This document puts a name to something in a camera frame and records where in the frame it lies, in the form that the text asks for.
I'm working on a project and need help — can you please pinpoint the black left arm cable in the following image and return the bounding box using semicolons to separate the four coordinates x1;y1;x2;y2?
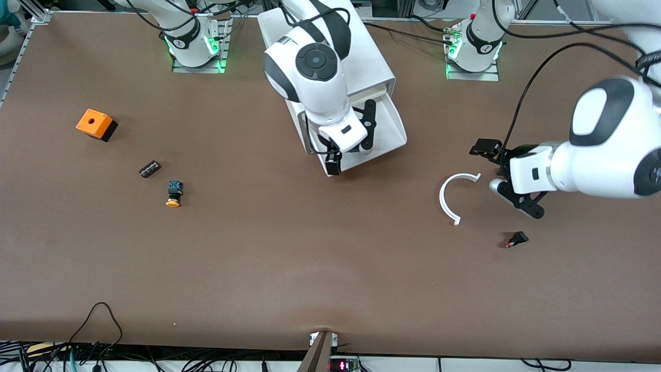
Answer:
493;0;661;156

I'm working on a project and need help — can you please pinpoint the orange button enclosure box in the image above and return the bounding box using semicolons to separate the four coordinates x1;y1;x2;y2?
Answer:
76;108;119;143

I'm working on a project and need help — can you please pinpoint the black cable below table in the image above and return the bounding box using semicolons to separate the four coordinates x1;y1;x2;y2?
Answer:
521;358;572;372

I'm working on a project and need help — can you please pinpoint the yellow push button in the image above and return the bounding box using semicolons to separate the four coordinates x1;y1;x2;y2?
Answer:
165;181;184;208

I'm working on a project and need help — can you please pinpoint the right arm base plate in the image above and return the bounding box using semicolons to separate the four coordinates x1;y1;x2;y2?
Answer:
171;18;233;74

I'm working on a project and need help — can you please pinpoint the brown camera mount post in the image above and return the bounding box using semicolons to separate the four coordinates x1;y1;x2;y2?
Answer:
296;331;336;372

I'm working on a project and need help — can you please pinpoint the device with red display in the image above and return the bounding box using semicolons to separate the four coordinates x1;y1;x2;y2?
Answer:
328;356;362;372

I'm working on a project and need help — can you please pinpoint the black cable on table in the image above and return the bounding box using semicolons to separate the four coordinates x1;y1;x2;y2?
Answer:
363;20;455;46

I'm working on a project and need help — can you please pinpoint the black looped cable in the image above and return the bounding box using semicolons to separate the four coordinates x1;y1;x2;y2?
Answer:
66;302;124;357

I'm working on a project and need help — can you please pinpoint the tangled cable bundle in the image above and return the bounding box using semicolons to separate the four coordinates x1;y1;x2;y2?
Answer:
0;341;310;372

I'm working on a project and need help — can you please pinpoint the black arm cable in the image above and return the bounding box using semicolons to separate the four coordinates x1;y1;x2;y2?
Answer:
493;0;661;156
124;0;352;156

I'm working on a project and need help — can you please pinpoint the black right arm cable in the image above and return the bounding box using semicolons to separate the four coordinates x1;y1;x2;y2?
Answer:
124;0;352;156

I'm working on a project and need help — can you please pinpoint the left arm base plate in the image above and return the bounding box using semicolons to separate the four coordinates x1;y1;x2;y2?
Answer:
445;23;500;82

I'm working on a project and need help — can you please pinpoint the white curved plastic arc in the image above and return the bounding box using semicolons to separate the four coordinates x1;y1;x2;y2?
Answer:
439;173;482;226

